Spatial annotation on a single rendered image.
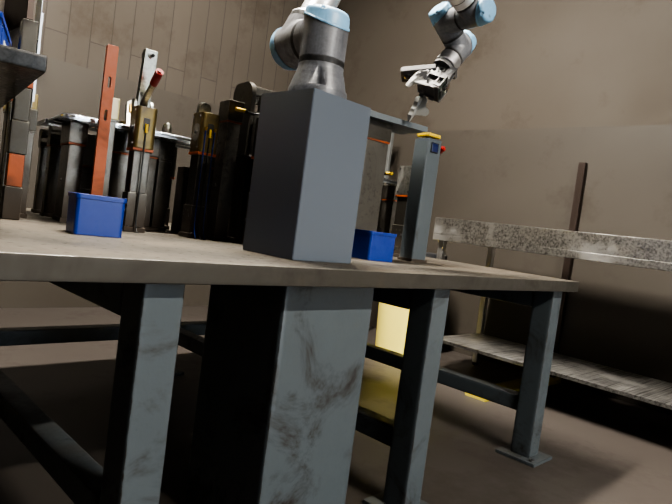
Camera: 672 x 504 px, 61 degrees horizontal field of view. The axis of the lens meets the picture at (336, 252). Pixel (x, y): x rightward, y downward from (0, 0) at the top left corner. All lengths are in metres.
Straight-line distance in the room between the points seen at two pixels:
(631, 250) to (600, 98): 1.37
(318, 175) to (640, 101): 2.78
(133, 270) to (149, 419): 0.28
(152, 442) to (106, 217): 0.53
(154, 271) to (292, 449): 0.62
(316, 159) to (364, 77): 3.79
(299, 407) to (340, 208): 0.49
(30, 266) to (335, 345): 0.76
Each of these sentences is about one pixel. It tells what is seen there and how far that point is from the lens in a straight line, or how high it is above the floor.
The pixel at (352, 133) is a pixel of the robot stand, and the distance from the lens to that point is 1.43.
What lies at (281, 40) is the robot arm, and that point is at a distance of 1.60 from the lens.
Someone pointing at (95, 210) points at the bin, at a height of 0.76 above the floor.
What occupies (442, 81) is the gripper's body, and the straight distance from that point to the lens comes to 1.87.
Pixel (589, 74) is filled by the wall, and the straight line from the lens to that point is 4.03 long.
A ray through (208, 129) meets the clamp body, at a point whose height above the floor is 1.02.
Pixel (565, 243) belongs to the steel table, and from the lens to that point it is 2.96.
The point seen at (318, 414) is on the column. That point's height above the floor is 0.33.
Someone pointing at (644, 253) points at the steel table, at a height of 0.85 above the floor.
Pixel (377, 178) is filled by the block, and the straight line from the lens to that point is 1.89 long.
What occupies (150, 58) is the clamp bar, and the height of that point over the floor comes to 1.19.
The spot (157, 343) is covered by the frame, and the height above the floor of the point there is 0.55.
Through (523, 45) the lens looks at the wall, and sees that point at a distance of 4.30.
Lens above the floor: 0.80
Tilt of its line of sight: 3 degrees down
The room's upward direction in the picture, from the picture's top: 8 degrees clockwise
